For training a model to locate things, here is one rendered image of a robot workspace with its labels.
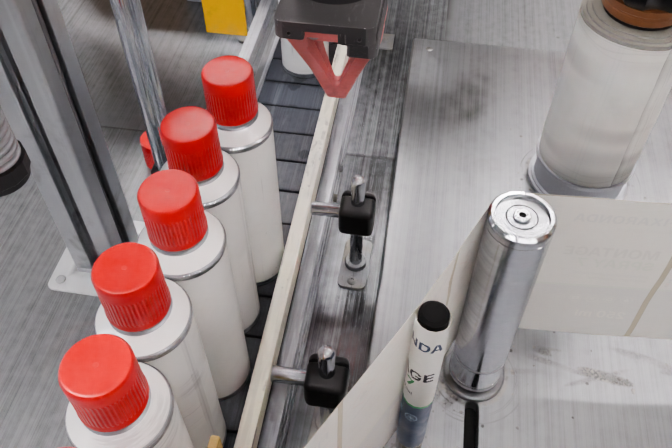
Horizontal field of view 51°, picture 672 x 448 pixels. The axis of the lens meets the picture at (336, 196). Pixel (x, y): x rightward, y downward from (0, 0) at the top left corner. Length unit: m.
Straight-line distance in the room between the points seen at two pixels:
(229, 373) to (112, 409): 0.19
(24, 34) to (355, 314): 0.35
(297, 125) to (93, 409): 0.44
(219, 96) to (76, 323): 0.29
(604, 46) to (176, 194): 0.33
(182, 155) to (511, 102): 0.43
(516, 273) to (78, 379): 0.24
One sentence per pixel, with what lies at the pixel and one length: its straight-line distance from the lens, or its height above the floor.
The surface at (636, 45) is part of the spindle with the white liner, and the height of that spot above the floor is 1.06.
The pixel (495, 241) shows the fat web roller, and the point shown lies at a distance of 0.40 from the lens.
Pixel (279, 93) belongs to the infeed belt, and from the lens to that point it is 0.75.
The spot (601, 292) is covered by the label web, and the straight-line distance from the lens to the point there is 0.50.
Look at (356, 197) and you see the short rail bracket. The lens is 0.57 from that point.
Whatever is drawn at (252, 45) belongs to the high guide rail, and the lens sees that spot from 0.68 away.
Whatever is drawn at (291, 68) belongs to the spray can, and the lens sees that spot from 0.76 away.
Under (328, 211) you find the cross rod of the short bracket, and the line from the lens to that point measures 0.59.
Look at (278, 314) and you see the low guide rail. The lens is 0.53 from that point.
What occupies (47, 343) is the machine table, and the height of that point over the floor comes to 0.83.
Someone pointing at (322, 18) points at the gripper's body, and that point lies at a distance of 0.45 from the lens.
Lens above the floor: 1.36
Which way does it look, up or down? 49 degrees down
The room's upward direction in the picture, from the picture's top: straight up
